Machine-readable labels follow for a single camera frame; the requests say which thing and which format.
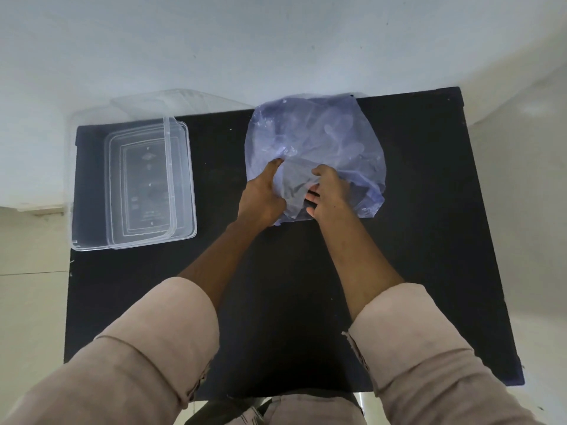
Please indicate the pale pink shirt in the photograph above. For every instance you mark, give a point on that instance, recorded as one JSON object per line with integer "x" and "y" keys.
{"x": 133, "y": 358}

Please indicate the translucent blue plastic bag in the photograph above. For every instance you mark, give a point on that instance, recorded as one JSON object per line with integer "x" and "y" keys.
{"x": 319, "y": 137}

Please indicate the person's left fingers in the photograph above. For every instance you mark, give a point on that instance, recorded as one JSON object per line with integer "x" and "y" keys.
{"x": 273, "y": 167}

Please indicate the person's right fingers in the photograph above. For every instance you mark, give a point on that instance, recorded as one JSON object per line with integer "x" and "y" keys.
{"x": 312, "y": 200}

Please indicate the person's right hand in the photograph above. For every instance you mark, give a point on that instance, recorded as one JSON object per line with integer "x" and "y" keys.
{"x": 332, "y": 194}

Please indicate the person's left hand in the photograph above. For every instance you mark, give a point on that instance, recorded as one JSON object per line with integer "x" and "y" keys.
{"x": 259, "y": 196}

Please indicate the person's right forearm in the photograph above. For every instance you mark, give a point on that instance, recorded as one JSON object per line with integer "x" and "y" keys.
{"x": 354, "y": 261}

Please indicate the person's left forearm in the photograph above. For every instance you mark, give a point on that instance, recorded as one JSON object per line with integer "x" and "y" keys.
{"x": 223, "y": 261}

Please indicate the clear plastic container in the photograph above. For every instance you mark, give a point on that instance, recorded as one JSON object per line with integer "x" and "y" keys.
{"x": 186, "y": 181}

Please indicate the pile of clear plastic spoons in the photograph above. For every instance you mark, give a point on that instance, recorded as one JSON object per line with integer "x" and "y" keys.
{"x": 336, "y": 130}

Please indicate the clear plastic lid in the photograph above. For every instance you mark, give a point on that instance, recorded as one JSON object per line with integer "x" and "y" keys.
{"x": 170, "y": 172}

